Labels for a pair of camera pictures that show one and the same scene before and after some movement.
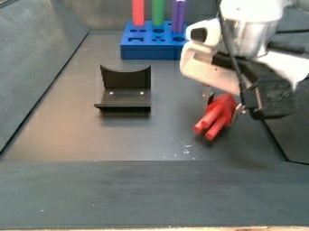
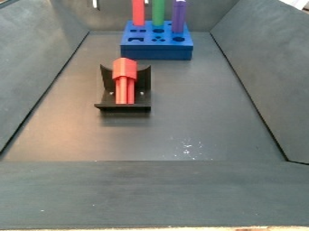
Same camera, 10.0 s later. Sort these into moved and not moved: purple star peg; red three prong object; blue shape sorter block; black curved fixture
Moved: red three prong object
Not moved: black curved fixture; purple star peg; blue shape sorter block
